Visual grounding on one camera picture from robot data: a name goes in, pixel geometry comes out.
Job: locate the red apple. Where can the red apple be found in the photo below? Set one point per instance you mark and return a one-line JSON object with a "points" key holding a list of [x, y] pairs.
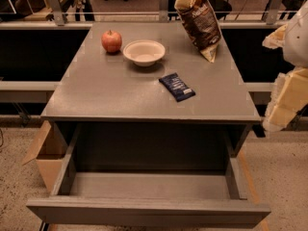
{"points": [[111, 41]]}

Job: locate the brown chip bag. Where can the brown chip bag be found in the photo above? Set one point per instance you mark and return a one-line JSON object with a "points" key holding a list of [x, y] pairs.
{"points": [[200, 22]]}

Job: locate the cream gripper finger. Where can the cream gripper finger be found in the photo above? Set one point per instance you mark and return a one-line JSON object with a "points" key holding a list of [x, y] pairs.
{"points": [[276, 39], [289, 96]]}

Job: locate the blue rxbar blueberry bar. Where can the blue rxbar blueberry bar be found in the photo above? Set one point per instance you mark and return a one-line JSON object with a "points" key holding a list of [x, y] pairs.
{"points": [[177, 87]]}

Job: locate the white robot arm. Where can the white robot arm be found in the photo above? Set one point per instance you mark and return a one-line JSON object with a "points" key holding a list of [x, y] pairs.
{"points": [[295, 50]]}

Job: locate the cardboard box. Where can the cardboard box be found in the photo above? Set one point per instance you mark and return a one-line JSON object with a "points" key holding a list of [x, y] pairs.
{"points": [[47, 150]]}

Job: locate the grey cabinet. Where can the grey cabinet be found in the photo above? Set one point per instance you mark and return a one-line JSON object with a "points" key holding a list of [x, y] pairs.
{"points": [[103, 88]]}

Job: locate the metal railing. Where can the metal railing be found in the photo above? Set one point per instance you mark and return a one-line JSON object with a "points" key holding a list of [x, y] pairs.
{"points": [[231, 13]]}

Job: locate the white paper bowl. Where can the white paper bowl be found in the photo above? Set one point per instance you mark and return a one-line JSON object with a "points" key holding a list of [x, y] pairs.
{"points": [[144, 52]]}

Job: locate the open grey top drawer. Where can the open grey top drawer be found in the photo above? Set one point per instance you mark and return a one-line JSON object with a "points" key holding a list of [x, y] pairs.
{"points": [[150, 174]]}

